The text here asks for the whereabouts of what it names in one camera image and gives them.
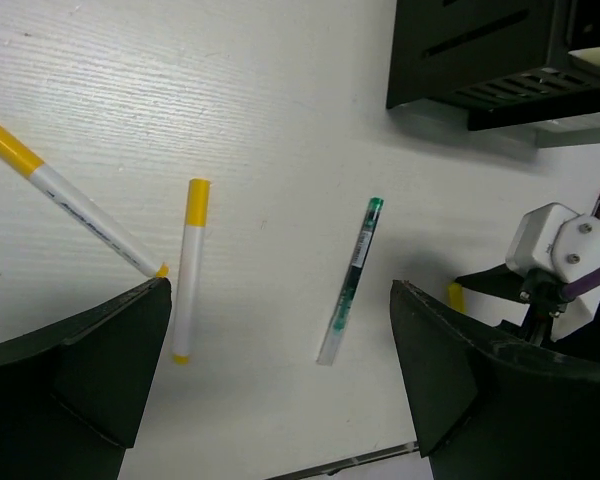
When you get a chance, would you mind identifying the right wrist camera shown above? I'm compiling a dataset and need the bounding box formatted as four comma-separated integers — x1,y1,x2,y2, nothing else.
505,203,600,283

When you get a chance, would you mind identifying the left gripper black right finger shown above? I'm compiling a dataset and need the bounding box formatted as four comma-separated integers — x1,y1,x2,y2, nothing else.
390,281,600,479

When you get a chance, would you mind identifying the black mesh organizer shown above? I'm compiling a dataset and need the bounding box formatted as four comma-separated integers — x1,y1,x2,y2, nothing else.
386,1,600,131

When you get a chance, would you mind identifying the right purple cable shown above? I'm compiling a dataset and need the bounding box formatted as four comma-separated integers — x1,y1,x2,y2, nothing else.
562,257,600,301

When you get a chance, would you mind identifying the yellow cap marker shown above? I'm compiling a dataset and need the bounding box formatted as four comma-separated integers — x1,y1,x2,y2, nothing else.
171,178,211,365
448,282,466,314
0,125,169,278

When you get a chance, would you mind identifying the green gel pen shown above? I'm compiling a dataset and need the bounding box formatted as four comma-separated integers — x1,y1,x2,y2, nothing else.
316,197,384,366

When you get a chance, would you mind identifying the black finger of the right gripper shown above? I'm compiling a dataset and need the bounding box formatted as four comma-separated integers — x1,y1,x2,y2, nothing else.
455,264,524,300

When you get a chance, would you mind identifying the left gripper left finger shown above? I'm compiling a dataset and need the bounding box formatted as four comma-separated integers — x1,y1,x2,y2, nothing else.
0,278,172,479

